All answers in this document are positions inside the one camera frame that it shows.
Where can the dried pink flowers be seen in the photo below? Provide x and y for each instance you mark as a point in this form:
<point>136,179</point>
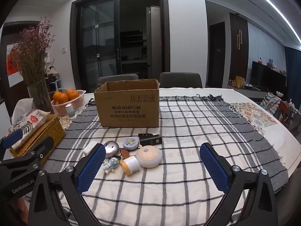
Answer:
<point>33,51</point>

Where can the dark interior door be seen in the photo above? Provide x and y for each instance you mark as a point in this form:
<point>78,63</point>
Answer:
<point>216,54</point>

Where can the white jar with yellow band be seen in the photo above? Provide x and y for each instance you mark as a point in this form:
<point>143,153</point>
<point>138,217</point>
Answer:
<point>130,166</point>

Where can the white tissue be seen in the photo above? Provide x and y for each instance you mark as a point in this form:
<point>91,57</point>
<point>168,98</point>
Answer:
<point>22,107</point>

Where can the wicker tissue box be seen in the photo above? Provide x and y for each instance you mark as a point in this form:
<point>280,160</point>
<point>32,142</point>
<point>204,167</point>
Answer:
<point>47,134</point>

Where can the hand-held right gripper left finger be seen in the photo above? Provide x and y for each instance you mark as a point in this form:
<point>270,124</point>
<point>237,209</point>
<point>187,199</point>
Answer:
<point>91,168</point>

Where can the black television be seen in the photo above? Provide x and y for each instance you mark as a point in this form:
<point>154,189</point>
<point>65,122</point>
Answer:
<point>265,75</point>

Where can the white basket of oranges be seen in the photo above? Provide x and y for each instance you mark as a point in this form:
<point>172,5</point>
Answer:
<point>75,103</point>

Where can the round beige night light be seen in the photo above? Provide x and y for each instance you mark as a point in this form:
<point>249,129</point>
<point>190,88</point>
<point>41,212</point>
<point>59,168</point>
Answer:
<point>149,157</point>

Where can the silver dome gadget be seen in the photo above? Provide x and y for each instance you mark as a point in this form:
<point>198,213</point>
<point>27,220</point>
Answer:
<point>111,148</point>

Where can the white table cover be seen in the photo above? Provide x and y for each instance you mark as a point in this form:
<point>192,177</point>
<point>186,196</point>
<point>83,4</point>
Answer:
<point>277,143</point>

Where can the black rectangular device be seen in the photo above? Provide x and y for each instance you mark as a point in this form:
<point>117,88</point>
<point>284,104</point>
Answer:
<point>150,139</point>

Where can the brown leather key fob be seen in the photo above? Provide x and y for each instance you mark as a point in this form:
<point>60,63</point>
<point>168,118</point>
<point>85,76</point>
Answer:
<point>124,153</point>

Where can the brown cardboard box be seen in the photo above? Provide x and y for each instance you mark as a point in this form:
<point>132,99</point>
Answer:
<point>127,108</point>

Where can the dark blue curtain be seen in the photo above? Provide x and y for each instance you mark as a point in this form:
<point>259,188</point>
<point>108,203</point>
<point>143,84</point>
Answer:
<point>292,75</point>

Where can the grey refrigerator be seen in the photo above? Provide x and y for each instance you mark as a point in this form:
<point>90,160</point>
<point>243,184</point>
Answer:
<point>154,42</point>

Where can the grey white checkered tablecloth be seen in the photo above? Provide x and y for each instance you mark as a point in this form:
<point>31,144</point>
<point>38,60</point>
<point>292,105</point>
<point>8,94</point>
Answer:
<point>188,127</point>

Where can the colourful patterned cloth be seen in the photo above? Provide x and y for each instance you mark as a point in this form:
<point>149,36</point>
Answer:
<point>254,115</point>

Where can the dark sliding glass door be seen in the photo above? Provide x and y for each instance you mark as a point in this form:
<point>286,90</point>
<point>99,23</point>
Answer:
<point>101,40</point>

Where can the beige lace placemat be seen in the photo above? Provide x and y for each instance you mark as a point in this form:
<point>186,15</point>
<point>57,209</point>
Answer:
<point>67,121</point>

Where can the orange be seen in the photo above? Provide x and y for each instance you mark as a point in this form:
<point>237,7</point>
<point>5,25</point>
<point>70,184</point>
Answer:
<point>58,97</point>
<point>72,93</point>

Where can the grey dining chair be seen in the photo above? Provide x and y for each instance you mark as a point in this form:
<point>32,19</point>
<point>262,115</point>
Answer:
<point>181,80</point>
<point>117,78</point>

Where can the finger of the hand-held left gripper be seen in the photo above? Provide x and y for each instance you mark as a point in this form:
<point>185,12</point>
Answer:
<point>13,138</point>
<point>44,147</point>

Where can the printed fabric pouch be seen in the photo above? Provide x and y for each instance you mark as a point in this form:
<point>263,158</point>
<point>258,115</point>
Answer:
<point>28,122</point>

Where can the white shoe rack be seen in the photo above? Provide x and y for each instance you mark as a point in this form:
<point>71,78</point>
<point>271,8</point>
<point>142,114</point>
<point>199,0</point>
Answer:
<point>55,82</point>

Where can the white television cabinet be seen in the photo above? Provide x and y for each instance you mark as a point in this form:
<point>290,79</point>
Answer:
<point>247,91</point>

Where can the small white rectangular box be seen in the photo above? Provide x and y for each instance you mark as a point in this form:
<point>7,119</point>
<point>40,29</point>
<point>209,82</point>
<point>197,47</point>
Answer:
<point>89,147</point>

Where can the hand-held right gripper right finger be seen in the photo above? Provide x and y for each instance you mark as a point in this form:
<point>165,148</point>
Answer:
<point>214,169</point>

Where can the red wall poster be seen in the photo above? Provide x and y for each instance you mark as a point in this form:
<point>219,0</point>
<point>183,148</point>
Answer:
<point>14,66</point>

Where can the ceiling light strip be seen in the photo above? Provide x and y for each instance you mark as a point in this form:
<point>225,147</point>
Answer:
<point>277,9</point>

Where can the glass vase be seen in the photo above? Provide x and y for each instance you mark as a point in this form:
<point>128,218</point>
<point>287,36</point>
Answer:
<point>41,96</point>

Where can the chair with colourful cloth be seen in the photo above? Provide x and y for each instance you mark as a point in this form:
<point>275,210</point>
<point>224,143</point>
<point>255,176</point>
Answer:
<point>275,106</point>

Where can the small glass candle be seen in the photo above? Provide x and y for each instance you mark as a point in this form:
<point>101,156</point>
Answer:
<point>71,111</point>

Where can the white astronaut cat figurine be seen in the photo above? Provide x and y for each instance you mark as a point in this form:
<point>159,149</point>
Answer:
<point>111,165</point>

